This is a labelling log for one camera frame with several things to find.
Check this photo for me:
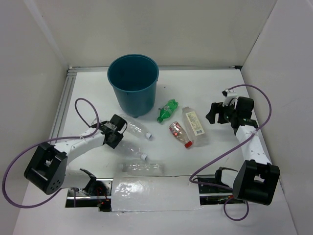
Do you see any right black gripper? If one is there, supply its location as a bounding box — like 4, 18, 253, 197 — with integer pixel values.
206, 100, 239, 124

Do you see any clear bottle white label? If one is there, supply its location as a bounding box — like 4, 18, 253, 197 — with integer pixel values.
182, 106, 208, 147

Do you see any crushed clear bottle front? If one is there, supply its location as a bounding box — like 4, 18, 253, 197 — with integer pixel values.
118, 162, 163, 177

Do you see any green plastic bottle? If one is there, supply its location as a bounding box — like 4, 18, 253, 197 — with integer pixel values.
156, 99, 179, 123

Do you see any clear bottle red cap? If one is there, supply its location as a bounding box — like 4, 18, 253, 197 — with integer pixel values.
169, 121, 193, 149

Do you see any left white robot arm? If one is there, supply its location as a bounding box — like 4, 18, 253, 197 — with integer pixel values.
24, 115, 127, 195

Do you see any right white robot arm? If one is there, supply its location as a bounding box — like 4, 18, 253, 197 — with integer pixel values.
206, 96, 280, 205

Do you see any teal plastic bin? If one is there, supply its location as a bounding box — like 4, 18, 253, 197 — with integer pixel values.
107, 54, 159, 118

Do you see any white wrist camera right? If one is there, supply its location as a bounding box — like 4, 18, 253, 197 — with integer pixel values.
222, 89, 238, 106

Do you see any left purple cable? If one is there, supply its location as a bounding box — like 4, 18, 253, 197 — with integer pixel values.
1, 98, 103, 209

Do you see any aluminium frame rail left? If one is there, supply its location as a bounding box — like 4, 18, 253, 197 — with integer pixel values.
49, 68, 77, 139

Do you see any aluminium frame rail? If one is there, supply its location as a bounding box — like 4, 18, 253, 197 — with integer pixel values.
68, 66, 243, 73
49, 68, 77, 139

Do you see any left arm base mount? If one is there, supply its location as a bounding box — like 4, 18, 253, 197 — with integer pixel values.
65, 168, 113, 212

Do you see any aluminium frame rail back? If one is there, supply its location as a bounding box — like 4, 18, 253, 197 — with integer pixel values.
68, 66, 243, 73

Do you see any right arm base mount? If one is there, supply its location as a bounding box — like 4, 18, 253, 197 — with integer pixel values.
194, 175, 244, 206

